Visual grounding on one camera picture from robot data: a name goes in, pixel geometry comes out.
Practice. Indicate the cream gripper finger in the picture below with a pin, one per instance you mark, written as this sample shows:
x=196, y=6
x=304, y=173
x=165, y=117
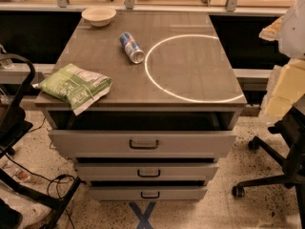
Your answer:
x=271, y=32

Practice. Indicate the blue silver redbull can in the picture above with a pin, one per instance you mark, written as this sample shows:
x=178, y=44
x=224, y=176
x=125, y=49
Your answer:
x=132, y=50

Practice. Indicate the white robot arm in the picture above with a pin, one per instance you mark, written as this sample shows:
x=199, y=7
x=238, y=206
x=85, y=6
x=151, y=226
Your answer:
x=289, y=31

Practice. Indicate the black office chair right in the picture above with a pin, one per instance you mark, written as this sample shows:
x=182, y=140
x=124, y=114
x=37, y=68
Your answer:
x=292, y=128

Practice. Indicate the grey drawer cabinet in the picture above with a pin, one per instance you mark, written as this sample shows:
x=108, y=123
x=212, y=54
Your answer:
x=185, y=83

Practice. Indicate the white paper bowl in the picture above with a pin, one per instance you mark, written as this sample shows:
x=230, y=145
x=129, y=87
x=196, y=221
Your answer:
x=99, y=16

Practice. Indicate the green chip bag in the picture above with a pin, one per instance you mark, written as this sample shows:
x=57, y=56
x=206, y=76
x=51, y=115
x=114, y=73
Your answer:
x=78, y=87

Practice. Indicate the blue tape cross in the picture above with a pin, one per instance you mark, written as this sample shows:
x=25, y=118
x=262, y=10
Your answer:
x=143, y=217

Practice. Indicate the grey middle drawer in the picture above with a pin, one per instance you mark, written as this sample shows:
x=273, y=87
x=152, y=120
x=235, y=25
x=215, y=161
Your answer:
x=145, y=171

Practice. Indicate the grey drawer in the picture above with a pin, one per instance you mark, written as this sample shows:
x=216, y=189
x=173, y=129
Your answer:
x=142, y=144
x=145, y=171
x=148, y=193

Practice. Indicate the grey top drawer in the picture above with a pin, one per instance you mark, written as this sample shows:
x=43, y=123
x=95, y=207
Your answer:
x=142, y=144

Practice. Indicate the grey bottom drawer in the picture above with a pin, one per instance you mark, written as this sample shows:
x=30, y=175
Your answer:
x=148, y=193

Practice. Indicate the black chair left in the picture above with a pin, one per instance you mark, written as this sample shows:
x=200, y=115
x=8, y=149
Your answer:
x=13, y=127

